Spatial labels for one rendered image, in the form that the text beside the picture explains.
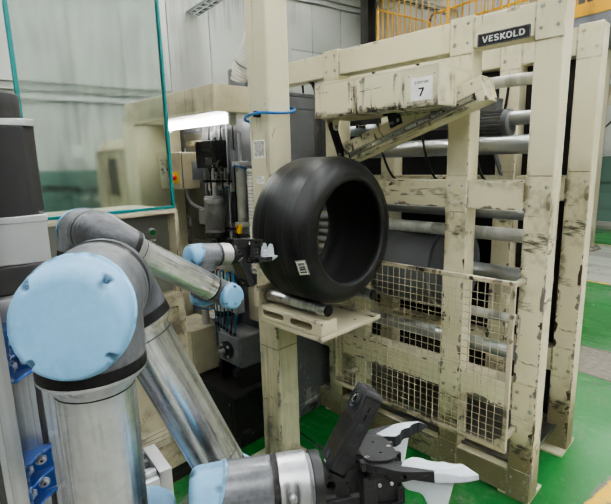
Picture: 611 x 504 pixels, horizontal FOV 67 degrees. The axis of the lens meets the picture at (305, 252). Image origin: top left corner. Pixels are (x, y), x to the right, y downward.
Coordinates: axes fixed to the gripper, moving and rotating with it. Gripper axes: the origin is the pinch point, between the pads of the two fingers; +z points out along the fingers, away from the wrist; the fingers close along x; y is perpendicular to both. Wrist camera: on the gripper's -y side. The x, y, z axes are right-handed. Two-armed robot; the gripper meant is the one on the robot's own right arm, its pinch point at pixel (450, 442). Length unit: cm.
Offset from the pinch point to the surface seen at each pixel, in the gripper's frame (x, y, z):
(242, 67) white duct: -187, -114, -12
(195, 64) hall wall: -1041, -408, -56
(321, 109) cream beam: -142, -81, 18
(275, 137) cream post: -136, -68, -4
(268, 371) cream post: -154, 36, -11
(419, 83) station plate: -101, -80, 45
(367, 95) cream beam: -121, -81, 32
